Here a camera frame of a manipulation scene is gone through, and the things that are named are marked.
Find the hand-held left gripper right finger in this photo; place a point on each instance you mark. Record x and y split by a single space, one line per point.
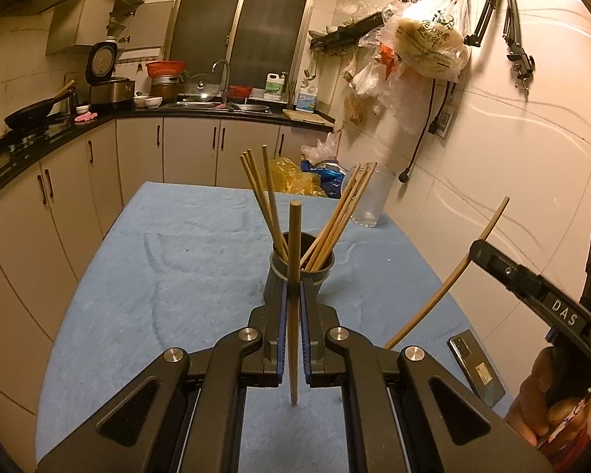
304 350

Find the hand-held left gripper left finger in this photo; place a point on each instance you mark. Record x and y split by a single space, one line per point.
281 350

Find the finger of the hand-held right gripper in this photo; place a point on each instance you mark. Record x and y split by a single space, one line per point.
546 300

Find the grey chopstick holder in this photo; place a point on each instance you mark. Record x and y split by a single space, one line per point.
274 276

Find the light wooden chopstick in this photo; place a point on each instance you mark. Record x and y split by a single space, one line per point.
433 300

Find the dark wooden chopstick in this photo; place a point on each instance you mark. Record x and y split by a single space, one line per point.
294 236

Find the bundle of wooden chopsticks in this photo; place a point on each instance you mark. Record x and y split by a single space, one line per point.
332 229

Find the person's right hand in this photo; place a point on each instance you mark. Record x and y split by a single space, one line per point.
527 404

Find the black smartphone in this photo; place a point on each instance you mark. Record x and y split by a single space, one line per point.
477 369

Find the blue tablecloth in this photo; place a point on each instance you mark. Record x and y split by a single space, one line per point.
152 281

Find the blue plastic bag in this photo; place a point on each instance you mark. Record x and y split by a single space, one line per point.
332 185

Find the clear glass cup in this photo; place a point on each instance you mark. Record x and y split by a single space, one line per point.
374 197

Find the yellow plastic bag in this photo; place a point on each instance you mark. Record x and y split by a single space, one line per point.
290 177

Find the crumpled white plastic bag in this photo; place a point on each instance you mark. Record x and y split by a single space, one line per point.
320 150

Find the beige lower kitchen cabinets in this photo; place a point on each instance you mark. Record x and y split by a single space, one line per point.
187 152

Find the wooden cutting board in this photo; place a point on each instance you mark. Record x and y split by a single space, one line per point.
308 119

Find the clear hanging plastic bag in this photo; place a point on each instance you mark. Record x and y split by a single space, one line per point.
404 103

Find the bag with brown contents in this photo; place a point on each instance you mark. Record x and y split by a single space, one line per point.
357 108

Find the blue label detergent bottle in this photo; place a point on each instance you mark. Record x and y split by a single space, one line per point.
307 99

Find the steel sink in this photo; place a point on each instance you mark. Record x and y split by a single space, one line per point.
192 107

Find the small red basket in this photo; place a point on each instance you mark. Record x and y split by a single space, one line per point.
239 92

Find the green label detergent jug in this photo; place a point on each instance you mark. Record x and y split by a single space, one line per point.
276 88

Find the metal faucet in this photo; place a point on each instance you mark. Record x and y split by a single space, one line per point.
225 83

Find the glass pot lid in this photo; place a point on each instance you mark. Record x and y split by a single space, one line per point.
201 89

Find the hanging metal ladle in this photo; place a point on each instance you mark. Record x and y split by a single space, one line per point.
309 73

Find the small white hanging bag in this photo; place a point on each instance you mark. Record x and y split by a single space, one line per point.
369 79

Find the white bowls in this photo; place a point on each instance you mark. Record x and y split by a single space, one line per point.
147 101

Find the large printed plastic bag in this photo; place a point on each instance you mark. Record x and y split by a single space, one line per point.
423 44

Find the brown cooking pot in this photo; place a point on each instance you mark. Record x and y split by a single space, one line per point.
166 89

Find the pink glove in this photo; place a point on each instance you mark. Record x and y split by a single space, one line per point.
87 117

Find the red basin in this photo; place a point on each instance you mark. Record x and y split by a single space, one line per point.
166 69

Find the rice cooker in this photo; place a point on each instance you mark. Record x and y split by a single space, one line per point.
111 93

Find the sliding kitchen window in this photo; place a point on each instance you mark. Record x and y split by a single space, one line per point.
261 34

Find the wooden spatula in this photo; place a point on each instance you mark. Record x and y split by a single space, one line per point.
65 89

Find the black wok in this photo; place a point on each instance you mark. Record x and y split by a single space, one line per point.
27 116

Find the wall socket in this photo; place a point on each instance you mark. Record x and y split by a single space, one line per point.
445 120

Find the black wall shelf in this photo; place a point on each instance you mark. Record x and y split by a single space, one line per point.
344 34

